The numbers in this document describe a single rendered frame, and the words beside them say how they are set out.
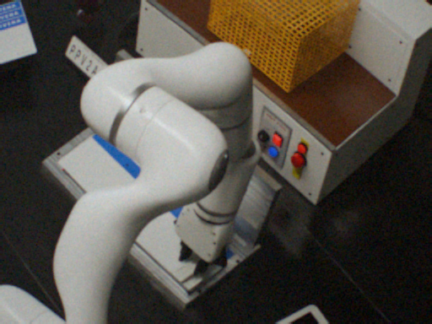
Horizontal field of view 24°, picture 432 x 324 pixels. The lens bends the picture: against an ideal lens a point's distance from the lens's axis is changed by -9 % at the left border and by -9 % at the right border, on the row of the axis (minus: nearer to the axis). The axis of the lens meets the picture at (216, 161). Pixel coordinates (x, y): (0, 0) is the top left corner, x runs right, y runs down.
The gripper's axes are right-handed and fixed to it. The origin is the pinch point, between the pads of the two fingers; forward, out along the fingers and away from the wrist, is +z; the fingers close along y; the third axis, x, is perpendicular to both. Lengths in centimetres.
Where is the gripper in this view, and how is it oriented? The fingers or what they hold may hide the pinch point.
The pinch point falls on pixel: (194, 258)
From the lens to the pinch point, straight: 207.0
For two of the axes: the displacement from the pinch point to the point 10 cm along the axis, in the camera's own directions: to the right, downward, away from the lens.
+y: 7.0, 6.2, -3.6
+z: -2.5, 6.8, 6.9
